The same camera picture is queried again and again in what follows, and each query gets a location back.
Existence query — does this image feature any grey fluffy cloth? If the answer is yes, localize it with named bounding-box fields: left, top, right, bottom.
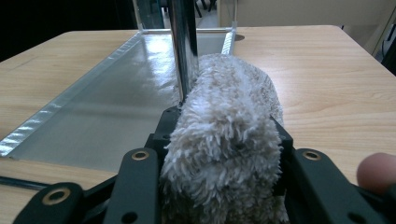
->
left=159, top=53, right=290, bottom=224

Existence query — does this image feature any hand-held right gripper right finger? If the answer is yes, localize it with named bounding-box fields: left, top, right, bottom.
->
left=270, top=116, right=294, bottom=197

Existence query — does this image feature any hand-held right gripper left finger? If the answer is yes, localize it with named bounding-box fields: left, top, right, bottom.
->
left=144, top=106, right=181, bottom=157

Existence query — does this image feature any silver two-tier metal rack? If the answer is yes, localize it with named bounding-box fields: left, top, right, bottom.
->
left=0, top=0, right=238, bottom=191

